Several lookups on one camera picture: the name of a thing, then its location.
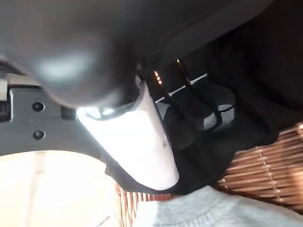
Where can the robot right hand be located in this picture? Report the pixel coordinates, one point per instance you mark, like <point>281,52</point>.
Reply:
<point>132,142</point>

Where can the round black washer door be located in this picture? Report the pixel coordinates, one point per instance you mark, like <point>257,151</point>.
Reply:
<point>23,118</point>

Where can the white garment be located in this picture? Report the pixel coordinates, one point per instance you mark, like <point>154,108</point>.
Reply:
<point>213,210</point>

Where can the wicker laundry basket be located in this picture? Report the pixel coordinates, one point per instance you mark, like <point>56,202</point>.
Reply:
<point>272,165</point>

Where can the black garment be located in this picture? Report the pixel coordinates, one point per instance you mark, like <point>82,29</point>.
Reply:
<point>260,82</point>

